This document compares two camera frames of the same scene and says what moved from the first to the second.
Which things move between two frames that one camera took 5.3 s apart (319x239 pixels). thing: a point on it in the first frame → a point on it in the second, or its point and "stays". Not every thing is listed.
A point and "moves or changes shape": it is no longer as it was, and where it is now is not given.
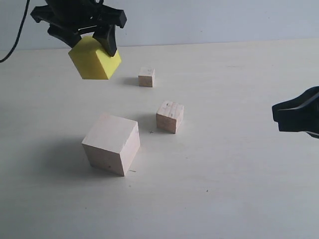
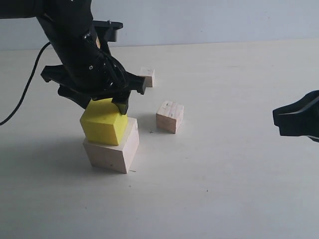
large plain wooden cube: (112, 144) stays
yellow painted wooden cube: (92, 61) moves or changes shape
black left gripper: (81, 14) → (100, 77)
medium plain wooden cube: (169, 116) stays
